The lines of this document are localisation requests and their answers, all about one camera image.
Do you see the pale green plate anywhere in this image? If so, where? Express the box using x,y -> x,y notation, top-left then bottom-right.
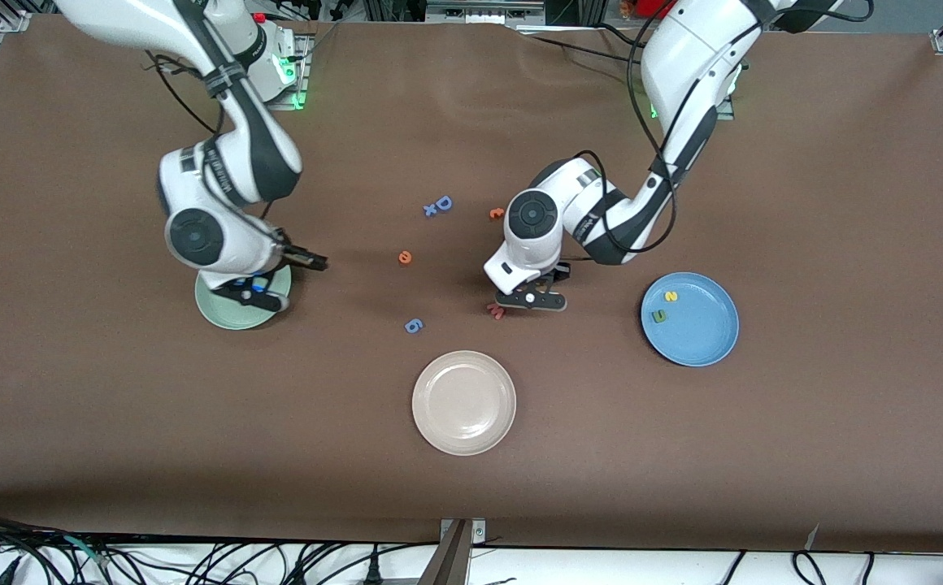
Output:
195,266 -> 293,331

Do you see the beige plate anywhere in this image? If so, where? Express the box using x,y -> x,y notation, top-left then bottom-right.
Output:
411,350 -> 517,457

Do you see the blue plate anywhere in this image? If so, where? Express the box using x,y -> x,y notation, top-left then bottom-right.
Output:
640,271 -> 741,368

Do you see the brown paper table cover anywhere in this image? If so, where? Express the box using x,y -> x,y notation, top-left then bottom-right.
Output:
0,15 -> 943,555

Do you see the grey metal box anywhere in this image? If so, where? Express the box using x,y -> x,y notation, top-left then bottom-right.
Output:
425,0 -> 547,25

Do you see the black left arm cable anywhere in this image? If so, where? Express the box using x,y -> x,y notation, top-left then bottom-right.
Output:
557,0 -> 765,265

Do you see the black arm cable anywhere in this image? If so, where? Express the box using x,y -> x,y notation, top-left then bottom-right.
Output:
557,0 -> 765,265
145,49 -> 277,245

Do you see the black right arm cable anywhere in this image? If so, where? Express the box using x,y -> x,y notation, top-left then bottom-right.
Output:
145,49 -> 277,245

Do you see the black cable on table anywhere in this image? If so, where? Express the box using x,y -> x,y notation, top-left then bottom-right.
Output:
520,23 -> 651,70

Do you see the metal table bracket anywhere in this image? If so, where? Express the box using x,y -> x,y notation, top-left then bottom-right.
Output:
419,518 -> 487,585

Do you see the teal cable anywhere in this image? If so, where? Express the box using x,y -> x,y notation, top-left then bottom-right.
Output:
61,535 -> 111,568

